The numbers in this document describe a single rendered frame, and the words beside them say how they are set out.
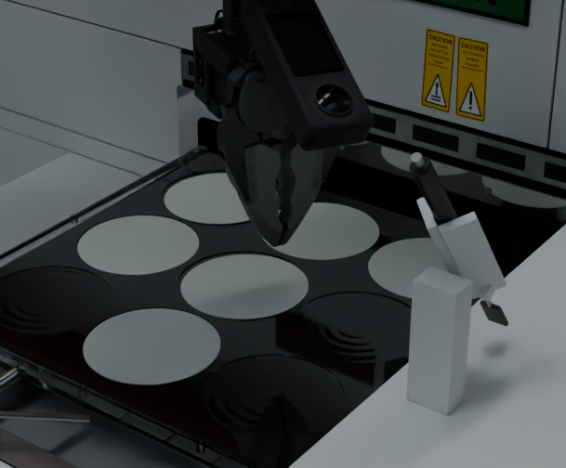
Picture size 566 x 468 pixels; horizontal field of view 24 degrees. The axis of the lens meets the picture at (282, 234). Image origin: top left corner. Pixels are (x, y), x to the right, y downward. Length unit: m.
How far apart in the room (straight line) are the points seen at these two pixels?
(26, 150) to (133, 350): 0.58
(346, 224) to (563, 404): 0.37
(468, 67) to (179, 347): 0.34
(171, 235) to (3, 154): 0.47
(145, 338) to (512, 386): 0.29
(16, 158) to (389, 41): 0.54
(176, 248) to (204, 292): 0.08
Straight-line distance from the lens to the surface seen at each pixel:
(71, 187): 1.41
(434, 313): 0.78
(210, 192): 1.20
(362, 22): 1.18
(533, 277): 0.96
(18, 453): 0.94
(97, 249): 1.12
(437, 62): 1.15
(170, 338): 1.00
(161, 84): 1.35
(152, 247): 1.12
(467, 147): 1.16
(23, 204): 1.38
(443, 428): 0.81
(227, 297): 1.05
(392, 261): 1.10
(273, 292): 1.05
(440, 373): 0.80
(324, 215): 1.16
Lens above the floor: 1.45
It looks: 29 degrees down
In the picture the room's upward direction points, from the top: straight up
